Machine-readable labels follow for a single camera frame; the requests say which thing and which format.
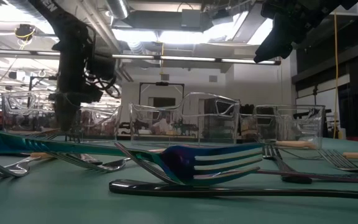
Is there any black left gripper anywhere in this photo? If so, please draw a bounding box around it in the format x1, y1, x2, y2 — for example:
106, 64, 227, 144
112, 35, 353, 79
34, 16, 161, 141
48, 88, 104, 131

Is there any long tube light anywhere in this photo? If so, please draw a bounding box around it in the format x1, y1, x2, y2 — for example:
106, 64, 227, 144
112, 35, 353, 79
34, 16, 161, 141
0, 48, 282, 66

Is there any clear glass baking dish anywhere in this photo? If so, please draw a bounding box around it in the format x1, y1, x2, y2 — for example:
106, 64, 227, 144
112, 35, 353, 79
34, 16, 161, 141
254, 104, 326, 149
1, 90, 123, 144
128, 91, 241, 147

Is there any black door frame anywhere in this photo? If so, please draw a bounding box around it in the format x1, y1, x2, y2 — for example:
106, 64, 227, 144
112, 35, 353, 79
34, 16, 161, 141
138, 82, 186, 108

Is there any grey ceiling box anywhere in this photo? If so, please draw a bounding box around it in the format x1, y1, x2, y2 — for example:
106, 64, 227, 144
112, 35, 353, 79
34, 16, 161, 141
180, 8, 202, 29

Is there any bright ceiling light panel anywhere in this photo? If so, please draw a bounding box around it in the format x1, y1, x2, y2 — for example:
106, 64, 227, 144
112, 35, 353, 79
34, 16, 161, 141
110, 18, 276, 46

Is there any green table mat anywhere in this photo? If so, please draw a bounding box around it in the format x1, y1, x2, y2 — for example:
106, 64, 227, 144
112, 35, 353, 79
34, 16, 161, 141
0, 133, 358, 224

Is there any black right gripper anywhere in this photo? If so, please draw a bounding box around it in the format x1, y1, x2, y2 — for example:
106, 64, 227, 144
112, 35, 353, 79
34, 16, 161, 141
254, 0, 334, 63

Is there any black cable reel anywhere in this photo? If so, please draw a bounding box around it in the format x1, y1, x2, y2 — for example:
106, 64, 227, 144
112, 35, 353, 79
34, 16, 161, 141
13, 23, 37, 42

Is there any black metal fork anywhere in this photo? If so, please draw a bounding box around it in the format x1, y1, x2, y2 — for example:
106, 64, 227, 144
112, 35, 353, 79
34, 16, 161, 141
261, 143, 313, 185
108, 179, 358, 202

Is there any silver spiral duct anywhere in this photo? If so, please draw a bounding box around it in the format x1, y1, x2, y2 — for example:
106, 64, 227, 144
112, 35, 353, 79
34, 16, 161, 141
106, 0, 131, 20

